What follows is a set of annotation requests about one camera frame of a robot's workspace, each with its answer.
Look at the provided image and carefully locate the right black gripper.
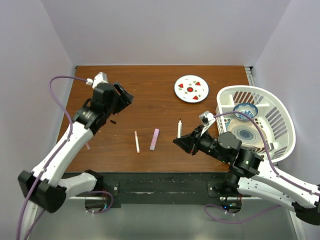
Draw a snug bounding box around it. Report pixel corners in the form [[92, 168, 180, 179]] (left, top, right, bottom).
[[173, 124, 229, 163]]

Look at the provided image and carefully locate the white pen black tip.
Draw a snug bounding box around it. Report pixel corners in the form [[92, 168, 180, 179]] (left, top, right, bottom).
[[177, 119, 183, 138]]

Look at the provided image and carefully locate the pink highlighter pen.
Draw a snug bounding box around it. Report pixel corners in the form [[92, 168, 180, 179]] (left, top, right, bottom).
[[149, 128, 160, 151]]

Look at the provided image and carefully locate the white pen peach tip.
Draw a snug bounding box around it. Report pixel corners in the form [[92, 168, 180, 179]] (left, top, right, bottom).
[[134, 131, 140, 154]]

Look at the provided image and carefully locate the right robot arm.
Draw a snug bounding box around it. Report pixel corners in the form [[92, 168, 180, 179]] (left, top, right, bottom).
[[173, 125, 320, 226]]

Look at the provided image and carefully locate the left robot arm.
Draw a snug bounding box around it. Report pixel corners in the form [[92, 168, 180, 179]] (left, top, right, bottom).
[[17, 82, 134, 213]]

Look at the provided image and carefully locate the white strawberry pattern plate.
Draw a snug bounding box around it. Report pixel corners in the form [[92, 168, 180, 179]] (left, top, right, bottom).
[[174, 75, 210, 104]]

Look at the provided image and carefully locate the beige plate in rack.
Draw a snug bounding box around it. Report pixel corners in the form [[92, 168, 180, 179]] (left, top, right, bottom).
[[227, 119, 267, 149]]

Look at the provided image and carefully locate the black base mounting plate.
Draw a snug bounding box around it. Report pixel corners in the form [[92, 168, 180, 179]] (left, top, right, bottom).
[[74, 171, 268, 210]]

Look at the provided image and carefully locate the blue white bowl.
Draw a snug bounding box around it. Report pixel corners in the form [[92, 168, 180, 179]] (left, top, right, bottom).
[[233, 102, 259, 121]]

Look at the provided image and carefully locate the white plastic dish rack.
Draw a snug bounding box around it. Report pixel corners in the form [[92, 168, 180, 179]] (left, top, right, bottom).
[[216, 85, 296, 164]]

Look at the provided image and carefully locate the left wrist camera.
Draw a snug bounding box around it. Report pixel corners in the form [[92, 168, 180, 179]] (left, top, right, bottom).
[[86, 72, 109, 89]]

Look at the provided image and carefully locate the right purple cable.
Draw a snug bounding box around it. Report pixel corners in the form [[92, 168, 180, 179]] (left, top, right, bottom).
[[203, 111, 320, 225]]

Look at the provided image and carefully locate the purple cable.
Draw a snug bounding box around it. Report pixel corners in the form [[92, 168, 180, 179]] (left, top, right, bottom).
[[203, 111, 320, 225], [15, 75, 115, 240]]

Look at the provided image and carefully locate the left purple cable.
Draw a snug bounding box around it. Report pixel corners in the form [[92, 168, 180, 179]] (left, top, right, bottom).
[[15, 75, 115, 240]]

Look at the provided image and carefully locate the aluminium frame rail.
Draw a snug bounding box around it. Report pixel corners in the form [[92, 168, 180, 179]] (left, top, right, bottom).
[[244, 66, 256, 87]]

